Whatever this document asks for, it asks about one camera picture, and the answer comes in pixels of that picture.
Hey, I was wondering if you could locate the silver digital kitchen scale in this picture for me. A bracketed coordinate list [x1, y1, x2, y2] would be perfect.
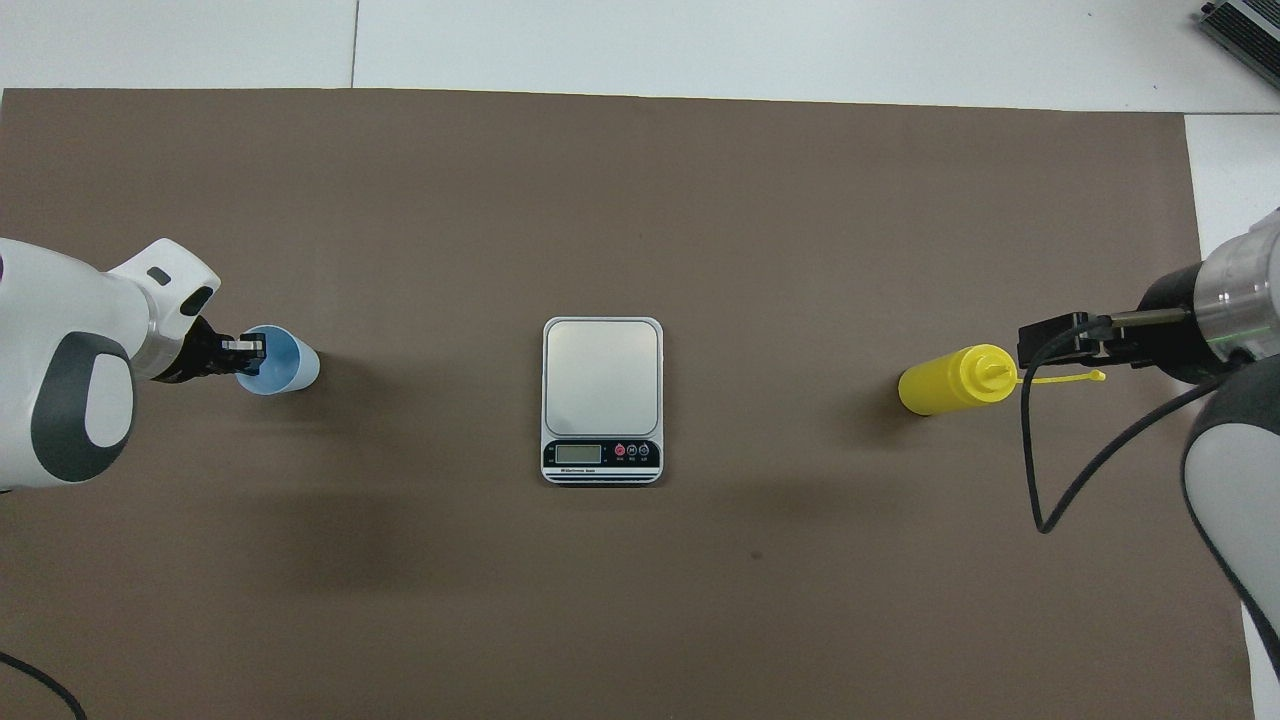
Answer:
[541, 316, 664, 486]

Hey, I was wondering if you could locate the light blue plastic cup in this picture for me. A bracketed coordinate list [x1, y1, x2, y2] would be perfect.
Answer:
[236, 325, 321, 397]

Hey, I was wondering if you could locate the yellow squeeze bottle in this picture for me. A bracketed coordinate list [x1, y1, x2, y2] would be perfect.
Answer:
[897, 343, 1107, 417]

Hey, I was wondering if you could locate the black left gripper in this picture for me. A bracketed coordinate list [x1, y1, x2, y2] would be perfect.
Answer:
[160, 318, 268, 384]

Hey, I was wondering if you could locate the brown table mat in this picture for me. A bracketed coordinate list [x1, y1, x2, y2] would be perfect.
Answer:
[0, 88, 1257, 720]

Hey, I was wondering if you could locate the grey finned metal device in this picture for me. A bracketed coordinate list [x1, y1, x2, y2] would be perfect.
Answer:
[1198, 0, 1280, 91]

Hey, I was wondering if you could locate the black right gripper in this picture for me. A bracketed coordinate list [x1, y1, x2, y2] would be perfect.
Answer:
[1018, 262, 1226, 386]

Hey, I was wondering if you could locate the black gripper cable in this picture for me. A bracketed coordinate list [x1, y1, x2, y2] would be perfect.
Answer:
[1020, 315, 1280, 534]
[0, 652, 89, 720]

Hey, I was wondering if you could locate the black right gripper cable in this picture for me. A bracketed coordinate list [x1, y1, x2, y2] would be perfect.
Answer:
[1020, 315, 1280, 534]

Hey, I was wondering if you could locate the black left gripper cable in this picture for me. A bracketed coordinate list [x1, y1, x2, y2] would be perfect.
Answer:
[0, 652, 89, 720]

